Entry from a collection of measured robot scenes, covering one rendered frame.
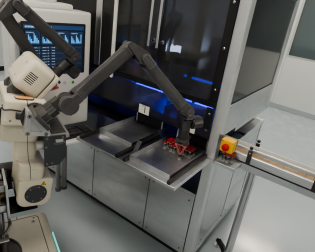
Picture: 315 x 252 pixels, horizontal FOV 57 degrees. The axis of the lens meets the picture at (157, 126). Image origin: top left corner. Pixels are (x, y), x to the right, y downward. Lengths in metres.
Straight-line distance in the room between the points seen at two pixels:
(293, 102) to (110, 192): 4.62
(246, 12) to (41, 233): 1.70
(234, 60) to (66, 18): 1.02
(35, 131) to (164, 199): 1.09
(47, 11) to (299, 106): 5.22
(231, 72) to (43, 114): 0.92
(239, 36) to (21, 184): 1.27
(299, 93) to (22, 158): 5.42
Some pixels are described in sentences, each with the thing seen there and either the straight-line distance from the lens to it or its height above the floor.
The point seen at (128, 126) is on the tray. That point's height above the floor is 0.88.
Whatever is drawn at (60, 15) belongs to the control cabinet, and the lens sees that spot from 1.91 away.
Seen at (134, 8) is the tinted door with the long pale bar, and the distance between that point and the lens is 1.88.
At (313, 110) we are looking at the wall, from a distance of 6.24.
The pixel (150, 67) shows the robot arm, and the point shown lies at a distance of 1.31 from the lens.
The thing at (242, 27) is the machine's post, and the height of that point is 1.61.
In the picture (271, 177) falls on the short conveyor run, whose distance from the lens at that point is 1.76.
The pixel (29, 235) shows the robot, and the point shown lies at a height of 0.28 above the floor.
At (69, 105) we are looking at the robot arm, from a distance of 1.23.
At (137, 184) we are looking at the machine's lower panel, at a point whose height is 0.44.
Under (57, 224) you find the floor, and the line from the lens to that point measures 2.49.
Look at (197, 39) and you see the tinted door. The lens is 1.64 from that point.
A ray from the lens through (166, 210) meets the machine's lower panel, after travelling 2.09.
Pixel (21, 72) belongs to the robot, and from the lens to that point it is 1.34.
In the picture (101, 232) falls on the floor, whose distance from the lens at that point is 2.41.
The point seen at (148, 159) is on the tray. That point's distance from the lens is 1.60.
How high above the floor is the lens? 1.68
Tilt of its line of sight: 23 degrees down
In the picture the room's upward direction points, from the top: 8 degrees clockwise
